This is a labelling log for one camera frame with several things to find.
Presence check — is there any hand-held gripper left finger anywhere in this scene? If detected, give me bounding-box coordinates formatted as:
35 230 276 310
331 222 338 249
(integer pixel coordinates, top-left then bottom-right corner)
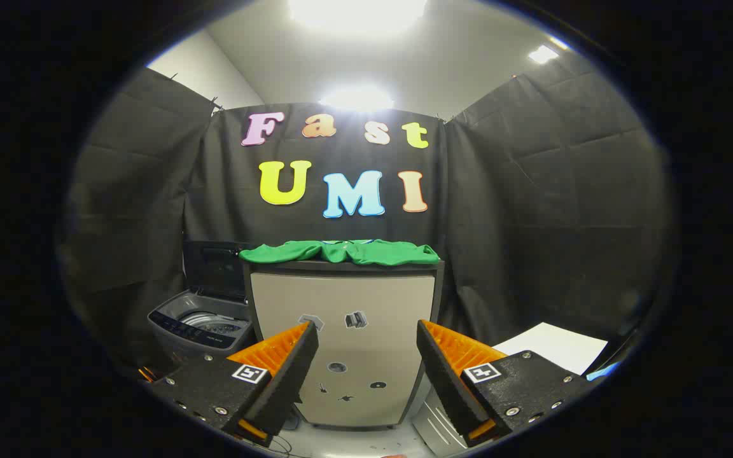
150 320 319 448

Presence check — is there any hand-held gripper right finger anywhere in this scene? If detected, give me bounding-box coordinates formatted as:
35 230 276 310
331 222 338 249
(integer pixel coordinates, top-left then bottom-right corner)
416 319 596 449

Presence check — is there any green polo shirt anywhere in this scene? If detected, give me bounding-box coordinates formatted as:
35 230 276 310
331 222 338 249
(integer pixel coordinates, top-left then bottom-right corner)
238 239 440 267

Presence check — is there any grey washing machine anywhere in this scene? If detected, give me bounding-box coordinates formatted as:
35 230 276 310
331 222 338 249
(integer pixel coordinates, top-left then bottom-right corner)
147 289 256 366

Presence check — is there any grey ribbed box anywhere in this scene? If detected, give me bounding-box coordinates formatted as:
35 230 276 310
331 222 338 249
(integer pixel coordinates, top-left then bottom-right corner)
412 388 469 457

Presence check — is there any beige cabinet with black top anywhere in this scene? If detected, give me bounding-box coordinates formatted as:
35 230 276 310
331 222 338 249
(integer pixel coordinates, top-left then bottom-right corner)
244 258 445 430

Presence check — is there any white flat board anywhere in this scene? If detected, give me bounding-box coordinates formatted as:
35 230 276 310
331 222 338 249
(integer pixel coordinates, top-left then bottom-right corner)
492 322 609 376

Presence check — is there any black backdrop cloth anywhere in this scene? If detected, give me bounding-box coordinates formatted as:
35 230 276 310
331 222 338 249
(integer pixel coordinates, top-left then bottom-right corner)
58 67 673 376

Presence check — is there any black cable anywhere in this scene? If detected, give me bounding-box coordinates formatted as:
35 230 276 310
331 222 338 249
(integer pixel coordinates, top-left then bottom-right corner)
270 433 300 456

